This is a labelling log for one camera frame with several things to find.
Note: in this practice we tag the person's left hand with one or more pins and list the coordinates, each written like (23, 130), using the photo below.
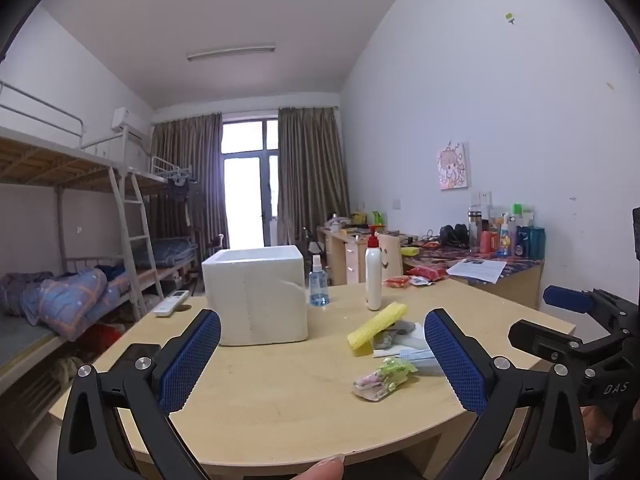
(322, 470)

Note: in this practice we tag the glass balcony door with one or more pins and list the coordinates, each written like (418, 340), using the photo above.
(245, 200)

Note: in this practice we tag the ceiling tube light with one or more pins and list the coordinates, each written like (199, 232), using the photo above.
(230, 52)

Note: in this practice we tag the person's right hand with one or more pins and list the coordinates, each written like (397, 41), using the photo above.
(595, 425)

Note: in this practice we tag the metal bunk bed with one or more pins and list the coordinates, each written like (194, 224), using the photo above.
(50, 160)

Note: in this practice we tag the yellow box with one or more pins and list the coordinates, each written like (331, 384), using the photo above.
(357, 218)

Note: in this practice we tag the desk with patterned cloth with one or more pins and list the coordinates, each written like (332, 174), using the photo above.
(515, 267)

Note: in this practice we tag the white remote control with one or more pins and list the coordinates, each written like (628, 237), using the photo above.
(171, 302)

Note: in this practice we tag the white blue snack packet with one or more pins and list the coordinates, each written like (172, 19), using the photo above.
(422, 281)

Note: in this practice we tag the white air conditioner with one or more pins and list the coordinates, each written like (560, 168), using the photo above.
(127, 119)

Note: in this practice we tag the white foam box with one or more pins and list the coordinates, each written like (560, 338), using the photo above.
(255, 300)

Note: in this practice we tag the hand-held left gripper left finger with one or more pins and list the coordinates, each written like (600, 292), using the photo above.
(190, 360)

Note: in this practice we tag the black headphones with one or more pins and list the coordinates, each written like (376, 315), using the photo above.
(452, 235)

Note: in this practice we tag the yellow foam net sleeve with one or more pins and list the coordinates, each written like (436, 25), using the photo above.
(375, 327)

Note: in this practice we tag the green pink plastic packet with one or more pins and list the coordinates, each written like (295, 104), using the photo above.
(380, 382)

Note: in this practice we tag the white bunk bed ladder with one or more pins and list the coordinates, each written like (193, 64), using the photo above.
(140, 236)

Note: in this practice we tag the blue spray bottle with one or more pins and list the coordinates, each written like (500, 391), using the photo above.
(319, 290)

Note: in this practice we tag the red bag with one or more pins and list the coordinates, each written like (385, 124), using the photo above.
(107, 335)

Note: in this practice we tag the pink cartoon wall picture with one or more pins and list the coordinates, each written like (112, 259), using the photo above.
(452, 167)

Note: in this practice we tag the printed paper sheet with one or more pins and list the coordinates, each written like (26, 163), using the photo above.
(475, 270)

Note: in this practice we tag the row of toiletry bottles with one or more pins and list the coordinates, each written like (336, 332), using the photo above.
(500, 240)

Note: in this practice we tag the brown curtain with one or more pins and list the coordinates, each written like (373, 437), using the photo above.
(310, 170)
(195, 160)

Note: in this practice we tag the hanging dark clothes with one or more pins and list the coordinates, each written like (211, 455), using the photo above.
(177, 190)

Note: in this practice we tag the wooden chair with smiley face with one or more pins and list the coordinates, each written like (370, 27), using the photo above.
(392, 260)

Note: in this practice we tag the blue plaid mattress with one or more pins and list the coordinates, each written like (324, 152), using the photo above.
(170, 250)

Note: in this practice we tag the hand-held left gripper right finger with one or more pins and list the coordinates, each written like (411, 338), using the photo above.
(455, 360)

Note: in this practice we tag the white pump bottle red cap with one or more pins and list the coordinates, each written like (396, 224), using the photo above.
(373, 280)

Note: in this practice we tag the blue plaid quilt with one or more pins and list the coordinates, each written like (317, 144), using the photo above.
(70, 300)

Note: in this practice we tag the small red snack packet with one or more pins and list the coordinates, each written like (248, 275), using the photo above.
(397, 282)

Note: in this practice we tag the large red snack packet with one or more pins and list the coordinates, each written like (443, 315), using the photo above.
(427, 272)

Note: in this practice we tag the grey sock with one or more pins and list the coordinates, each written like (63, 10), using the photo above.
(395, 332)

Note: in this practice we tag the wooden desk with drawers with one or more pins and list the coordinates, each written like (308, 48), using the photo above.
(345, 255)

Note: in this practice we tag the white wall socket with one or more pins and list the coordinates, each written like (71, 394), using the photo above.
(485, 198)

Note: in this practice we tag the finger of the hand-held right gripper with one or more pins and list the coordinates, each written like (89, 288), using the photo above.
(535, 337)
(565, 299)

